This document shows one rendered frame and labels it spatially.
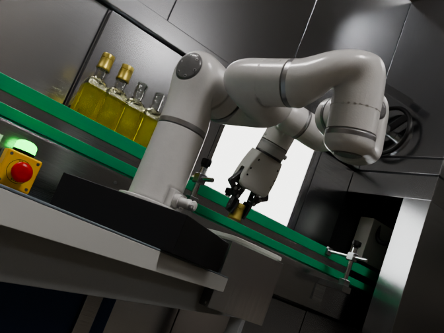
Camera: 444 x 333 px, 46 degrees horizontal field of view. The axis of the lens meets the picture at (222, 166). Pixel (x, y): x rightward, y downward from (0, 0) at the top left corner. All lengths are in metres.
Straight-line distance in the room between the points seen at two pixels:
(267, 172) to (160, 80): 0.48
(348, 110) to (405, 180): 1.15
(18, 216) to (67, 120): 0.68
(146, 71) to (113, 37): 0.14
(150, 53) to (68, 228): 1.04
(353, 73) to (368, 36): 1.37
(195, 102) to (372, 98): 0.31
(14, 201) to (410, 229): 1.55
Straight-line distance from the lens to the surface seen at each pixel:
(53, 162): 1.17
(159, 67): 1.59
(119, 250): 0.71
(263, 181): 1.30
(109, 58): 1.37
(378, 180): 2.07
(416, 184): 1.96
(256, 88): 0.90
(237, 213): 1.30
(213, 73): 0.97
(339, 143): 0.86
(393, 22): 2.38
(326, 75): 0.86
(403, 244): 1.90
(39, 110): 1.18
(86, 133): 1.21
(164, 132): 0.94
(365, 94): 0.88
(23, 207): 0.54
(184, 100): 0.95
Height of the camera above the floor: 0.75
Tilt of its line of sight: 11 degrees up
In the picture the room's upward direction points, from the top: 22 degrees clockwise
